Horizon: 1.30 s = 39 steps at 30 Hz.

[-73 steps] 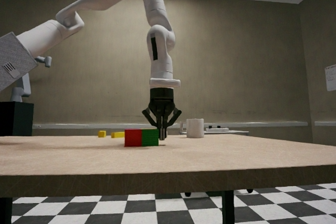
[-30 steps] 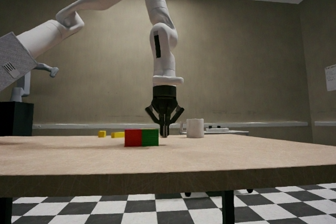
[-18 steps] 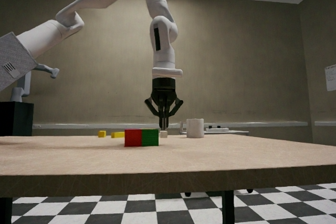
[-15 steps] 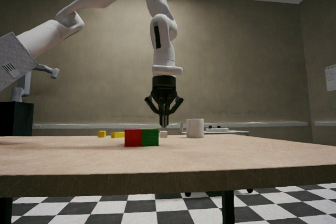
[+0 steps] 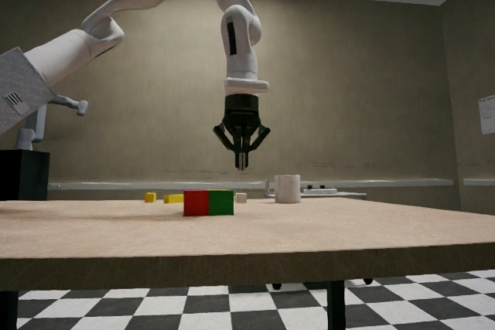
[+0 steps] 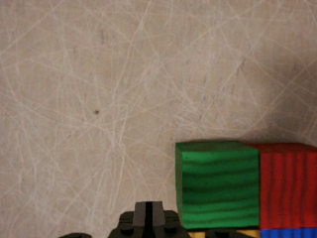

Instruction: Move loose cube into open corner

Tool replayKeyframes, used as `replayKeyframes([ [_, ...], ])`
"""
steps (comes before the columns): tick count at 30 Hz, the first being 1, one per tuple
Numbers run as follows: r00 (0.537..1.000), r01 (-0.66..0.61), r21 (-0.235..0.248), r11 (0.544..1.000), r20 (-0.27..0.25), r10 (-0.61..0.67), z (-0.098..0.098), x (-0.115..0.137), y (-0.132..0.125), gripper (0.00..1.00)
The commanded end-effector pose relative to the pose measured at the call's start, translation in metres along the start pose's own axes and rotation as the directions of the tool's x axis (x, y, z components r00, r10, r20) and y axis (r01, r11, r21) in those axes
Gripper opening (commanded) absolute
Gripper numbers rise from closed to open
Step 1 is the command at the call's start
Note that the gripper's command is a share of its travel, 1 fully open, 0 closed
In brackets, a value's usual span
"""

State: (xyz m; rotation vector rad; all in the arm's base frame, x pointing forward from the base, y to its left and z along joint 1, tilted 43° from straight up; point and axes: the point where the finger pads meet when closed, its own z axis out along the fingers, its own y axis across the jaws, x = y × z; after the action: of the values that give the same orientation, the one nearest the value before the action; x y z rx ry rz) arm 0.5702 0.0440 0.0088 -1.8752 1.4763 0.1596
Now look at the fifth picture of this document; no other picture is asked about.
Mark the red cube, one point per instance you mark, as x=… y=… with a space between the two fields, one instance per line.
x=195 y=203

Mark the yellow flat bar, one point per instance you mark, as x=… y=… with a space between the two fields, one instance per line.
x=173 y=199

